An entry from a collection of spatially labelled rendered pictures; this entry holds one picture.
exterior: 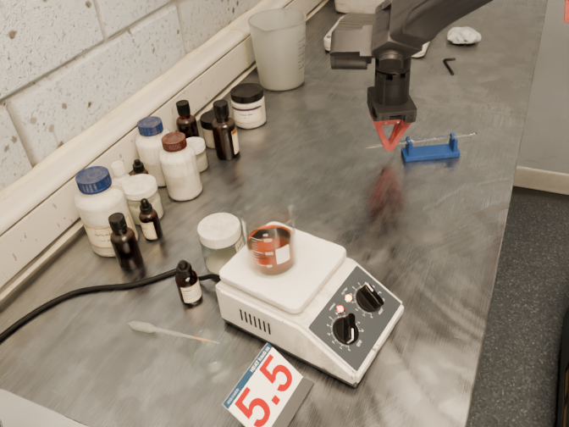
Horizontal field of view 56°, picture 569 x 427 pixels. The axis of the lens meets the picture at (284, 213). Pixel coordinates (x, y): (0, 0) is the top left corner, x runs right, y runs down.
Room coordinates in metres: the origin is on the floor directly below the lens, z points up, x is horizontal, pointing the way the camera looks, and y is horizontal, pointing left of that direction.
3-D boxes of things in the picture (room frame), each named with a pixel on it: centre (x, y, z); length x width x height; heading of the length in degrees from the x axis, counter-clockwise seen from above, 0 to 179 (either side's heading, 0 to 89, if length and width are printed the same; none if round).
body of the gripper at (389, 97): (0.82, -0.20, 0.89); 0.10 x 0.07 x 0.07; 0
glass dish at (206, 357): (0.42, 0.10, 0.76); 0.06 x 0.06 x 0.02
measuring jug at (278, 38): (1.20, -0.03, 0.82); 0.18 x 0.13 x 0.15; 159
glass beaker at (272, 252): (0.48, 0.02, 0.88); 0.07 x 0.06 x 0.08; 69
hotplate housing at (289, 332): (0.47, -0.01, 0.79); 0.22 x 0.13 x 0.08; 53
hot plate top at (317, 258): (0.48, 0.01, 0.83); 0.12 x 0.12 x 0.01; 53
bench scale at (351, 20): (1.38, -0.29, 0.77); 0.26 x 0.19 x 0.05; 66
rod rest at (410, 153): (0.82, -0.27, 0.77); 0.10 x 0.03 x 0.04; 90
